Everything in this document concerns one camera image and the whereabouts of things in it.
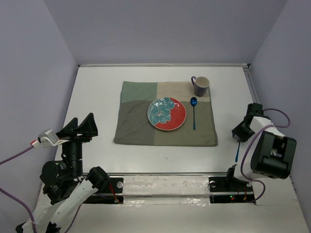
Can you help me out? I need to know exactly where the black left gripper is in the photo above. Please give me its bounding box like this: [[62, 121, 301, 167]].
[[57, 111, 99, 175]]

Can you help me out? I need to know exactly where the blue plastic fork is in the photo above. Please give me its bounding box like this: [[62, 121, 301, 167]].
[[235, 141, 241, 163]]

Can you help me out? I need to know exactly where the green patchwork cloth placemat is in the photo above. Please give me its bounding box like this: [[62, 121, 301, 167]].
[[114, 82, 218, 147]]

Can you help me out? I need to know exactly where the blue metallic spoon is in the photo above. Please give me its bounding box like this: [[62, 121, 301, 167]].
[[190, 97, 198, 130]]

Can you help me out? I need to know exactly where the purple ceramic mug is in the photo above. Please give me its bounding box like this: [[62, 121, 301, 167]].
[[191, 76, 210, 97]]

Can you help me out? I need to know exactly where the red floral plate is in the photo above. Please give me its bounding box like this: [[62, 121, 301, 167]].
[[147, 97, 187, 131]]

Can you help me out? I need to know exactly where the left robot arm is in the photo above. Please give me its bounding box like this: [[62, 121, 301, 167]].
[[16, 113, 109, 233]]

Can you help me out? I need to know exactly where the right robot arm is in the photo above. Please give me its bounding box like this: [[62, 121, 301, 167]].
[[224, 103, 297, 190]]

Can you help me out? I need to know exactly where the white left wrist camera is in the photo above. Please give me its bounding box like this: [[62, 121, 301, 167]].
[[30, 129, 69, 149]]

